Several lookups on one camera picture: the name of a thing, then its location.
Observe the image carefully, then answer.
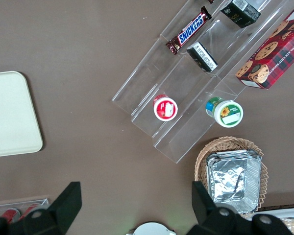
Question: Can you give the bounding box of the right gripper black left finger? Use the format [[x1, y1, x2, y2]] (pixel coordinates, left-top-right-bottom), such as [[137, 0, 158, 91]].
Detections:
[[0, 181, 83, 235]]

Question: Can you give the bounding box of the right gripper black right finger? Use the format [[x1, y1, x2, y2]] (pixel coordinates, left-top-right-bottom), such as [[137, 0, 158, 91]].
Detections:
[[186, 181, 294, 235]]

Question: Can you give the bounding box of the light wicker basket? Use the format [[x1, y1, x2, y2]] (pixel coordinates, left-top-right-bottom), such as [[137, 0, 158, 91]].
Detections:
[[194, 136, 269, 220]]

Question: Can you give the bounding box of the cream rectangular serving tray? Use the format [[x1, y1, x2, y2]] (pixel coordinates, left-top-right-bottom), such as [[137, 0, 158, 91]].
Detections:
[[0, 70, 44, 159]]

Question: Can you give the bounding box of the clear acrylic bottle rack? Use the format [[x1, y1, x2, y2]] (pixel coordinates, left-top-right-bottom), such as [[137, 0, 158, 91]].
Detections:
[[0, 197, 51, 221]]

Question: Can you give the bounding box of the silver foil container stack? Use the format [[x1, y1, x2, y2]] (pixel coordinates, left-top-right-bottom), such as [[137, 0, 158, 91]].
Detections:
[[205, 149, 263, 213]]

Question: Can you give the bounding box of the white plastic snack bin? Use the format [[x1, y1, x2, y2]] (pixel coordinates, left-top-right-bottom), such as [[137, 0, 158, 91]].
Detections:
[[251, 208, 294, 235]]

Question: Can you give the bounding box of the green lid sunflower cup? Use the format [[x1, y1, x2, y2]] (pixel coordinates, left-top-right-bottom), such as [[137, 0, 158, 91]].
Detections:
[[205, 96, 244, 128]]

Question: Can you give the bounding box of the red lid yogurt cup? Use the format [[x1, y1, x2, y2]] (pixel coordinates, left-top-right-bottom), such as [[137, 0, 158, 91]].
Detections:
[[153, 94, 179, 122]]

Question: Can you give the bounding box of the clear acrylic tiered stand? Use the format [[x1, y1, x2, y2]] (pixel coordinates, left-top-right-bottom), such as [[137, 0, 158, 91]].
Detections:
[[111, 0, 294, 164]]

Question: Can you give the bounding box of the small black carton box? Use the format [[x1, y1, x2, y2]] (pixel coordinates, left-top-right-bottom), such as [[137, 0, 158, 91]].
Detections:
[[220, 0, 262, 29], [186, 41, 218, 73]]

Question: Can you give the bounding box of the red tartan cookie box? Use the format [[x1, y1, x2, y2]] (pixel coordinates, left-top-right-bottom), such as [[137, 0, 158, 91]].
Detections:
[[235, 0, 294, 90]]

